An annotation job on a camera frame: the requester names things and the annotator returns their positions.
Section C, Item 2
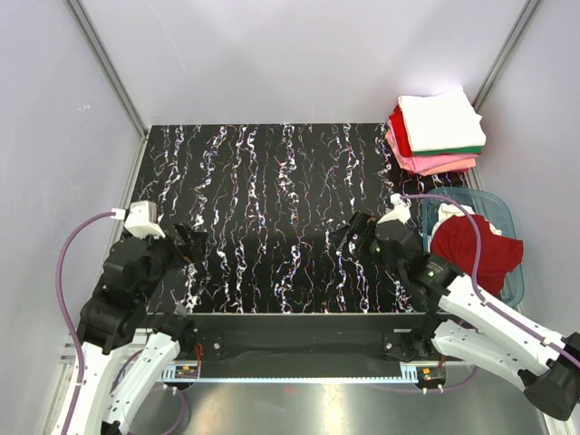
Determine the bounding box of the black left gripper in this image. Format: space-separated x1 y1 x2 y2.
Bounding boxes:
136 218 208 301

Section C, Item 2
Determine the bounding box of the white printed t shirt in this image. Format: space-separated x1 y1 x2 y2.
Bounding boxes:
398 87 487 154

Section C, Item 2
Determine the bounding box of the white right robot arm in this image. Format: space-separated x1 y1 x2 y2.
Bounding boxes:
330 212 579 421

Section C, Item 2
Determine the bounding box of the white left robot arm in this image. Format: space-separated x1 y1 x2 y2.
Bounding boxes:
53 224 208 434

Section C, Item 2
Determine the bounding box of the dark red t shirt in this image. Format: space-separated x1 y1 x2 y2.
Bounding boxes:
430 215 524 297

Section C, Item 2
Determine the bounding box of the pink folded t shirt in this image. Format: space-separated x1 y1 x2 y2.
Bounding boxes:
385 130 478 176

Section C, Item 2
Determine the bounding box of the clear blue plastic bin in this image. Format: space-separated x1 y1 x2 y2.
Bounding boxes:
421 187 525 307

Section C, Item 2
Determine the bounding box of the salmon folded t shirt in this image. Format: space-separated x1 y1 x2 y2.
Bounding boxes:
424 165 470 176

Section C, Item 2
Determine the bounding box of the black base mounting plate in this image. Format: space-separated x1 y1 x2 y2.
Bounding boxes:
190 314 432 382

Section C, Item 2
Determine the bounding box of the left control board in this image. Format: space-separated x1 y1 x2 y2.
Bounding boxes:
175 365 199 379

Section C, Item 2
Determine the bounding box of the control board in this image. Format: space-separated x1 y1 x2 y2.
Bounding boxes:
420 366 447 382
175 365 199 379

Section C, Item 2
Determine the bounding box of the red folded t shirt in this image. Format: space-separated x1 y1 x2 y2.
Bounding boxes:
389 105 412 158

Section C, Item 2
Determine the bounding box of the green folded t shirt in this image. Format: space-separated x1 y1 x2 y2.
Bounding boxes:
411 146 484 157

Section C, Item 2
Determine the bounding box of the right control board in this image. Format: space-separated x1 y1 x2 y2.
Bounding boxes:
420 366 447 382

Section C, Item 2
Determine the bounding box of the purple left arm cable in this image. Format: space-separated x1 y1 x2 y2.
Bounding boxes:
54 210 189 435

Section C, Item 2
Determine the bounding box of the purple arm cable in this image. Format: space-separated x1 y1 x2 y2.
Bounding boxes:
54 210 189 435
391 193 580 391

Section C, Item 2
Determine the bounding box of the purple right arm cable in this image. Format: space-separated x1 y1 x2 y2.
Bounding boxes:
391 193 580 391

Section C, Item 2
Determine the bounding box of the aluminium rail frame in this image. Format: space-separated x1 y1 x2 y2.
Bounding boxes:
59 328 555 365

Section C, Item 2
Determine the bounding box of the white slotted cable duct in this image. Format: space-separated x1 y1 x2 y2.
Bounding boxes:
159 364 199 382

